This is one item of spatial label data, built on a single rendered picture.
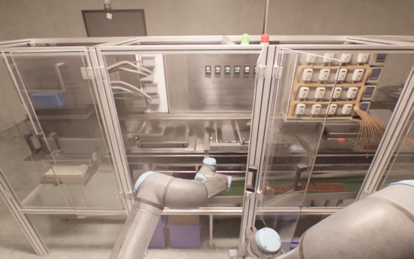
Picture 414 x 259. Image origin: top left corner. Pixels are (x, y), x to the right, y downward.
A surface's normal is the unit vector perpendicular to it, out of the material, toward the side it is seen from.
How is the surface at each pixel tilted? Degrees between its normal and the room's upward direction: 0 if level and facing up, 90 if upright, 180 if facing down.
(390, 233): 33
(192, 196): 59
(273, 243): 19
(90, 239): 0
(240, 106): 90
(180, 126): 90
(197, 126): 90
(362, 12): 90
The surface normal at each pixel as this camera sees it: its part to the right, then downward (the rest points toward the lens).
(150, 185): -0.19, -0.53
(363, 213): -0.50, -0.81
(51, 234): 0.00, -0.89
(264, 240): 0.11, -0.70
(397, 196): -0.11, -0.96
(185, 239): -0.01, 0.46
